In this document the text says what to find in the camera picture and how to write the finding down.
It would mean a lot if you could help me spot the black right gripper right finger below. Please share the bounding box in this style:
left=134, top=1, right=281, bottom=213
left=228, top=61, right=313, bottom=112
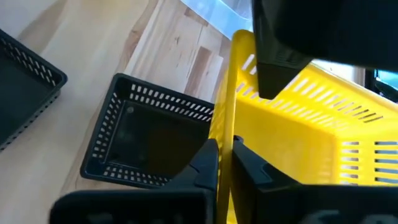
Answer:
left=231, top=135, right=398, bottom=224

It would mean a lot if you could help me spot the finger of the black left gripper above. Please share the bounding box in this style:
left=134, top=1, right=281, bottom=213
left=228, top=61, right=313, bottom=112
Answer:
left=251, top=0, right=313, bottom=100

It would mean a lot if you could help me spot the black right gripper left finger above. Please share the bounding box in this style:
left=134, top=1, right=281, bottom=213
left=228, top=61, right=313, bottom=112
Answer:
left=49, top=138, right=220, bottom=224

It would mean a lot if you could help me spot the yellow slotted plastic basket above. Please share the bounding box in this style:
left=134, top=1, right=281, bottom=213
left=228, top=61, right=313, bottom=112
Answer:
left=208, top=29, right=398, bottom=224

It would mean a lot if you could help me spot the black slotted plastic basket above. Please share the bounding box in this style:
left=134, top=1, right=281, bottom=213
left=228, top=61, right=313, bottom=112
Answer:
left=0, top=28, right=68, bottom=152
left=80, top=73, right=218, bottom=190

